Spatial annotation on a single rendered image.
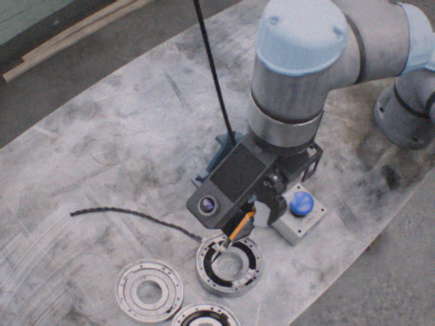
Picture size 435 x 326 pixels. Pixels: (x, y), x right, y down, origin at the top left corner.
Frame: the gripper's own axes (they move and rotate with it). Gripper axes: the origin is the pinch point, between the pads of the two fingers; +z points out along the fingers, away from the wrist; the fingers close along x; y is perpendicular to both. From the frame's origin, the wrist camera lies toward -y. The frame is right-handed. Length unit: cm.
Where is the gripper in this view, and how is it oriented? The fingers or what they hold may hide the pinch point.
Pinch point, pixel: (248, 216)
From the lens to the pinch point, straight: 67.5
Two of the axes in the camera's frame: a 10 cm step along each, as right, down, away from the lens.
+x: -6.4, -6.7, 3.8
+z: -0.5, 5.3, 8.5
